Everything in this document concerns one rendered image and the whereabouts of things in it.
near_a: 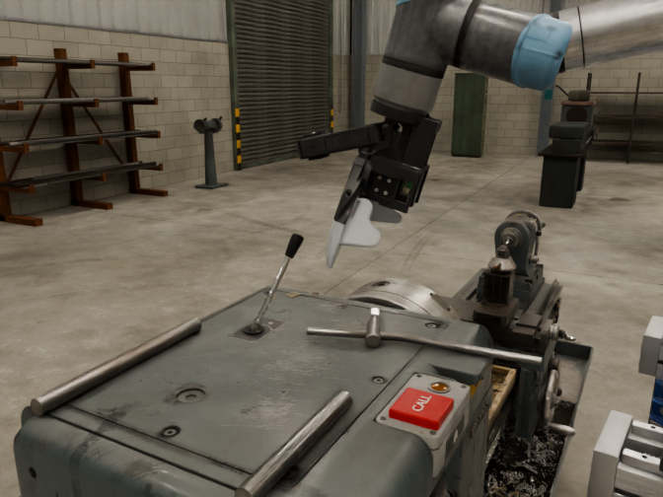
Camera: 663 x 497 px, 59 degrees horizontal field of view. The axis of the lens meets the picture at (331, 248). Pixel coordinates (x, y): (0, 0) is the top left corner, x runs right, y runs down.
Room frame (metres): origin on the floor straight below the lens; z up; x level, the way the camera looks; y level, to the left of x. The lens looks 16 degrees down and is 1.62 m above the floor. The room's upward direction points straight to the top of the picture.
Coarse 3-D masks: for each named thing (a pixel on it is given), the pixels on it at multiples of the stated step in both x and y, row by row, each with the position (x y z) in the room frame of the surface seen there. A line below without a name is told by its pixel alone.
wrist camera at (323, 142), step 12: (312, 132) 0.76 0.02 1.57; (324, 132) 0.77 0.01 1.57; (336, 132) 0.73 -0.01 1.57; (348, 132) 0.73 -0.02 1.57; (360, 132) 0.72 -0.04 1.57; (372, 132) 0.72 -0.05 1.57; (300, 144) 0.75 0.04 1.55; (312, 144) 0.74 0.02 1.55; (324, 144) 0.74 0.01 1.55; (336, 144) 0.73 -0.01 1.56; (348, 144) 0.73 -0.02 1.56; (360, 144) 0.72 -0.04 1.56; (372, 144) 0.72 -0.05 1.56; (300, 156) 0.75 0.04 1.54; (312, 156) 0.74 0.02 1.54; (324, 156) 0.75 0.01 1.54
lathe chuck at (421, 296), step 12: (360, 288) 1.15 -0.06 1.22; (372, 288) 1.11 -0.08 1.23; (384, 288) 1.10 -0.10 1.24; (396, 288) 1.10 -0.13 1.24; (408, 288) 1.11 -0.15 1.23; (420, 288) 1.12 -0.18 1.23; (420, 300) 1.07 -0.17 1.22; (432, 300) 1.09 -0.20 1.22; (432, 312) 1.05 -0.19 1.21; (444, 312) 1.07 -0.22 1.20
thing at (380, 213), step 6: (378, 204) 0.78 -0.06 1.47; (378, 210) 0.79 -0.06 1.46; (384, 210) 0.79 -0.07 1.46; (390, 210) 0.78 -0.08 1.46; (396, 210) 0.78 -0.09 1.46; (372, 216) 0.80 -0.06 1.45; (378, 216) 0.80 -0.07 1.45; (384, 216) 0.79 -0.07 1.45; (390, 216) 0.79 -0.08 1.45; (396, 216) 0.78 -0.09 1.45; (390, 222) 0.79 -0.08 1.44; (396, 222) 0.79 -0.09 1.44
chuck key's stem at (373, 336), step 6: (372, 312) 0.88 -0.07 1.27; (378, 312) 0.88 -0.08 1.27; (372, 318) 0.86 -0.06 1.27; (378, 318) 0.87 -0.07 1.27; (372, 324) 0.82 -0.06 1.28; (378, 324) 0.83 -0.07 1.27; (372, 330) 0.80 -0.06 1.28; (378, 330) 0.81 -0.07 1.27; (366, 336) 0.79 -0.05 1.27; (372, 336) 0.79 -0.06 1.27; (378, 336) 0.79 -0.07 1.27; (366, 342) 0.79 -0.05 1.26; (372, 342) 0.79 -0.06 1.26; (378, 342) 0.79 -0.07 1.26
